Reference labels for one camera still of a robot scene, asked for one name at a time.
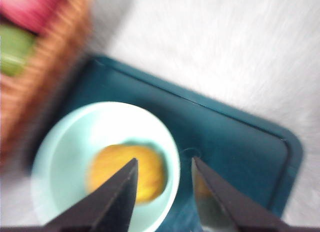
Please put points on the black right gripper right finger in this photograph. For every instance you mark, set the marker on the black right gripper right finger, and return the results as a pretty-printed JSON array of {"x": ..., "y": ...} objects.
[{"x": 225, "y": 207}]

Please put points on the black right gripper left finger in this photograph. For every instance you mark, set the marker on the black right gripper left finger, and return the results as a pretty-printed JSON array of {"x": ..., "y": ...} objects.
[{"x": 110, "y": 207}]

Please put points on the brown kiwi fruit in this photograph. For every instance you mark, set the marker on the brown kiwi fruit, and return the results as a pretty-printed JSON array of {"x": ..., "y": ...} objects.
[{"x": 112, "y": 161}]

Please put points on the teal ceramic bowl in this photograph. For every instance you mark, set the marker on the teal ceramic bowl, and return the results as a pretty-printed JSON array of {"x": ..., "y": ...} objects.
[{"x": 70, "y": 154}]

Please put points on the dark teal rectangular tray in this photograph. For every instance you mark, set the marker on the dark teal rectangular tray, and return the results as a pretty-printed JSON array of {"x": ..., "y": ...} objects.
[{"x": 225, "y": 131}]

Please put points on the brown wicker basket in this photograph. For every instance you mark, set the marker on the brown wicker basket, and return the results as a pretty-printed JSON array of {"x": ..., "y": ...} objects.
[{"x": 57, "y": 79}]

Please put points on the green avocado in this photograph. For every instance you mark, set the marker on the green avocado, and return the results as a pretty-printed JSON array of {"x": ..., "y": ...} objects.
[{"x": 15, "y": 49}]

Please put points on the red peach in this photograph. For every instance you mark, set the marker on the red peach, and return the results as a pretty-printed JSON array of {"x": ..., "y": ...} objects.
[{"x": 27, "y": 9}]

